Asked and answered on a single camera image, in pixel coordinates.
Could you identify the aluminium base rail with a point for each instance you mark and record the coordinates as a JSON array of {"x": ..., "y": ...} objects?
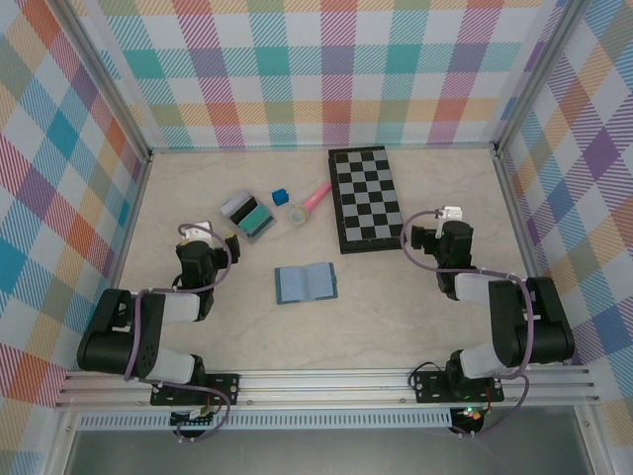
[{"x": 321, "y": 388}]

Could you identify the small circuit board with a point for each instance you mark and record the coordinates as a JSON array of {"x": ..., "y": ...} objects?
[
  {"x": 198, "y": 414},
  {"x": 472, "y": 414}
]

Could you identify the grey box with teal item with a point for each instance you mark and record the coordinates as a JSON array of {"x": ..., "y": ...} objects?
[{"x": 257, "y": 238}]

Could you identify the teal green card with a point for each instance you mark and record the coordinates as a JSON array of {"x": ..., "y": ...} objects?
[{"x": 256, "y": 221}]

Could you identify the blue toy block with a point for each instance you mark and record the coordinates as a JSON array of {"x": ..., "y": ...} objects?
[{"x": 279, "y": 196}]

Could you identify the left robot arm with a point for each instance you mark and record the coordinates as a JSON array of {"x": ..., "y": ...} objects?
[{"x": 114, "y": 331}]

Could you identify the aluminium table edge rail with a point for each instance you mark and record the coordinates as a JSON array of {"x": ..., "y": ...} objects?
[
  {"x": 247, "y": 149},
  {"x": 515, "y": 208},
  {"x": 134, "y": 208}
]

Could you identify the aluminium frame post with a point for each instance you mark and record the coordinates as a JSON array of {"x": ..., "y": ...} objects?
[
  {"x": 108, "y": 74},
  {"x": 535, "y": 74}
]

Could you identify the grey metal panel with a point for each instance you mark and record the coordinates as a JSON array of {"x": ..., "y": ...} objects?
[{"x": 321, "y": 455}]

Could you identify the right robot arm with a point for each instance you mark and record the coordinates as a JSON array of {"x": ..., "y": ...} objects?
[{"x": 544, "y": 321}]

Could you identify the teal leather card holder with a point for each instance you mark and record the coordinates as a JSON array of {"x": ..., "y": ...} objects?
[{"x": 316, "y": 282}]

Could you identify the black grey chessboard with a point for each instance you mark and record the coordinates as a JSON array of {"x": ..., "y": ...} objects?
[{"x": 368, "y": 198}]

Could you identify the black card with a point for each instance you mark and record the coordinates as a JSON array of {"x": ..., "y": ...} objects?
[{"x": 243, "y": 213}]

